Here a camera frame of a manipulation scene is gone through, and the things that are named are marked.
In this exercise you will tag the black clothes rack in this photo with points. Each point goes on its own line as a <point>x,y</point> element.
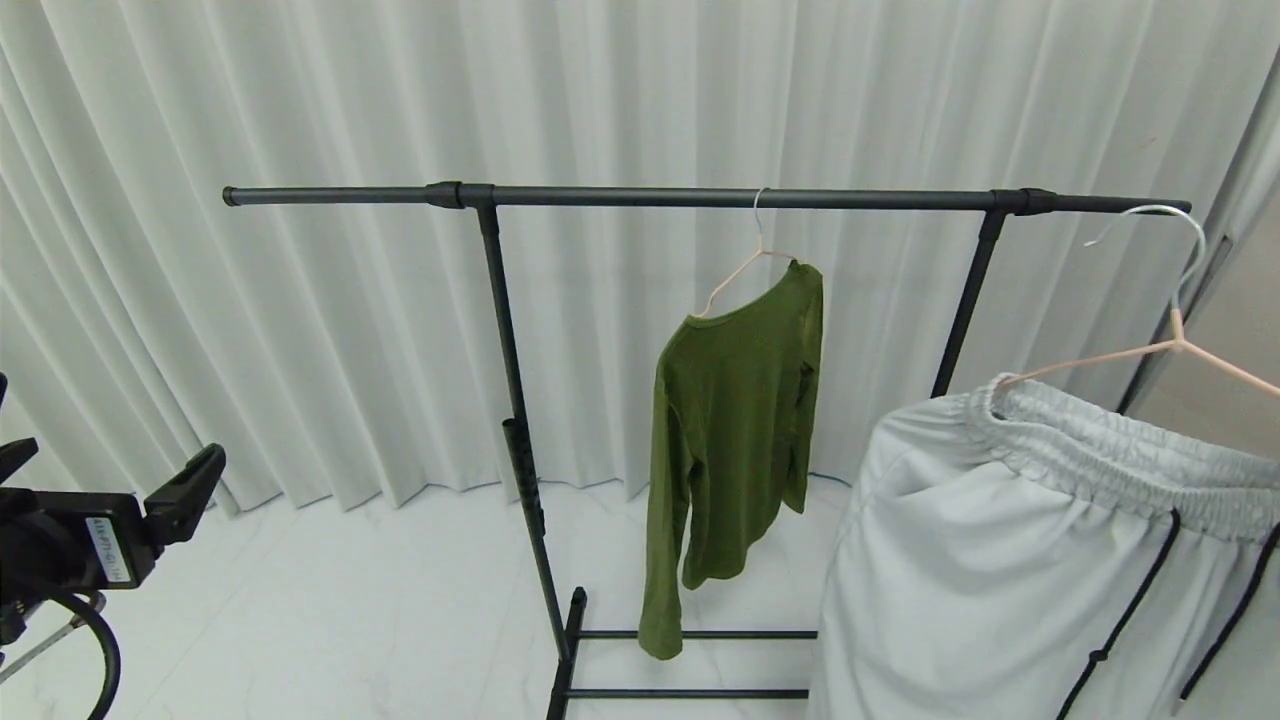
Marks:
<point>650,197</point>

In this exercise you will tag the white curtain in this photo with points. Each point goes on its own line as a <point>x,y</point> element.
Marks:
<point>300,350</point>

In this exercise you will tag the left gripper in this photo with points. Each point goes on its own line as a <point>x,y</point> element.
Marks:
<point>70,540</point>

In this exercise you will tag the pink clothes hanger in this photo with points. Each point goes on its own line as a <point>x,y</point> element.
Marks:
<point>758,225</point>
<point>1177,335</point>

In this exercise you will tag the pale grey garment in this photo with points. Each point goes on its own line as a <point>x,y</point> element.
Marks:
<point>980,560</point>

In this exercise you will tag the olive green printed T-shirt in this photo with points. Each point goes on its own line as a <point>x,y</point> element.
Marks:
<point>740,400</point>

